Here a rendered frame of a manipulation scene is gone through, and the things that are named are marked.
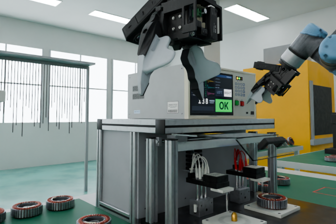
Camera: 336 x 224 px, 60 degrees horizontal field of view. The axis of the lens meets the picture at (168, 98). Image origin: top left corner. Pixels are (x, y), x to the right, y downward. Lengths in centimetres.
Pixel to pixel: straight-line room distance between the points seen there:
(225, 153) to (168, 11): 104
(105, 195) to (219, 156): 52
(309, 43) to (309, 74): 365
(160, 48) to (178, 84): 67
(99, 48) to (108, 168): 701
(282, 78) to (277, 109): 373
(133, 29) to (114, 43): 791
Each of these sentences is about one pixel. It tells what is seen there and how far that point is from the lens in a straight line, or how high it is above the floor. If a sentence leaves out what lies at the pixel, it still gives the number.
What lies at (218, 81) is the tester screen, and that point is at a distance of 116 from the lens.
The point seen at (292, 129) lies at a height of 94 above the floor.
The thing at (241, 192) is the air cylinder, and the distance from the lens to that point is 129.
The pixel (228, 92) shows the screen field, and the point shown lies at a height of 122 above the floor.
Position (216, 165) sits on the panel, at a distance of 135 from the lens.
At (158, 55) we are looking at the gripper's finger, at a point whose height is 121.
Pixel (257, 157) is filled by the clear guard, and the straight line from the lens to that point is 85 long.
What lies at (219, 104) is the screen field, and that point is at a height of 117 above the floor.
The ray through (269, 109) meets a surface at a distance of 492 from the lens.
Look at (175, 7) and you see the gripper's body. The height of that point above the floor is 128.
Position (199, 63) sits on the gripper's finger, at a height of 121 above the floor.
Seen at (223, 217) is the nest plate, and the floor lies 78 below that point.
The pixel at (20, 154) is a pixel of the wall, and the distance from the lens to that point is 728.
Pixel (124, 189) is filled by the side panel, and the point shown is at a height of 85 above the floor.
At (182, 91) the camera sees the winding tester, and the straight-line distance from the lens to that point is 105.
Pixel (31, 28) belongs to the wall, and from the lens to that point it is 755.
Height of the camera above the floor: 112
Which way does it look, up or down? 4 degrees up
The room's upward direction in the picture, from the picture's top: straight up
